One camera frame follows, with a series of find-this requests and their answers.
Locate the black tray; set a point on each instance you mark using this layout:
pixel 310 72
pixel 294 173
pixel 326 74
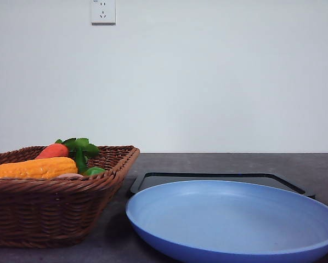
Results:
pixel 148 180

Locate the green toy vegetable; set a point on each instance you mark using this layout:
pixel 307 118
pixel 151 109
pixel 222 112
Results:
pixel 94 171

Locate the blue plate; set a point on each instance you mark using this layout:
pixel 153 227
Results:
pixel 230 221

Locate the yellow toy corn cob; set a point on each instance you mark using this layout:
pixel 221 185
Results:
pixel 39 168

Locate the brown wicker basket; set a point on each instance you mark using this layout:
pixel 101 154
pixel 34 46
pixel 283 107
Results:
pixel 64 211

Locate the brown egg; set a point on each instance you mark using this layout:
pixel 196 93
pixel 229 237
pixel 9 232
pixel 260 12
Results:
pixel 70 176

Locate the orange toy carrot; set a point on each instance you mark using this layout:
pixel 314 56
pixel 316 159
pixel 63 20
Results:
pixel 54 150

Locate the white wall socket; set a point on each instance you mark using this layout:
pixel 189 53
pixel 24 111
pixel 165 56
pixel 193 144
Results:
pixel 103 12

